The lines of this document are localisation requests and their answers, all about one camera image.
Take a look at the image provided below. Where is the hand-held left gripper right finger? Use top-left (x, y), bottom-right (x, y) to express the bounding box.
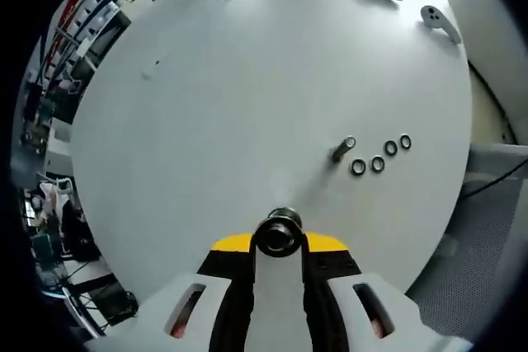
top-left (303, 232), bottom-right (475, 352)

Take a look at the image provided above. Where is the small threaded steel stud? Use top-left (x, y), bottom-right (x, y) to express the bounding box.
top-left (331, 134), bottom-right (357, 163)

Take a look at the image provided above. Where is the black cylindrical bearing part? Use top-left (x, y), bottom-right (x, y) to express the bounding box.
top-left (254, 217), bottom-right (308, 259)

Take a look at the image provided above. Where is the black cable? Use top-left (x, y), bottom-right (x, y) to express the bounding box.
top-left (460, 159), bottom-right (528, 197)

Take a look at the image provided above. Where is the grey mesh office chair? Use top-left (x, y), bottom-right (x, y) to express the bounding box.
top-left (405, 143), bottom-right (528, 343)

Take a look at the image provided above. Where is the large threaded steel stud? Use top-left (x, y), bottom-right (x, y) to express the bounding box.
top-left (266, 204), bottom-right (305, 252)

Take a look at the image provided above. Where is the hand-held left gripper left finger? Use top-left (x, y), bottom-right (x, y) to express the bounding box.
top-left (84, 232), bottom-right (257, 352)

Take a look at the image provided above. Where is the shelf rack with white bins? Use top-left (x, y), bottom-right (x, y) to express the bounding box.
top-left (35, 0), bottom-right (130, 82)

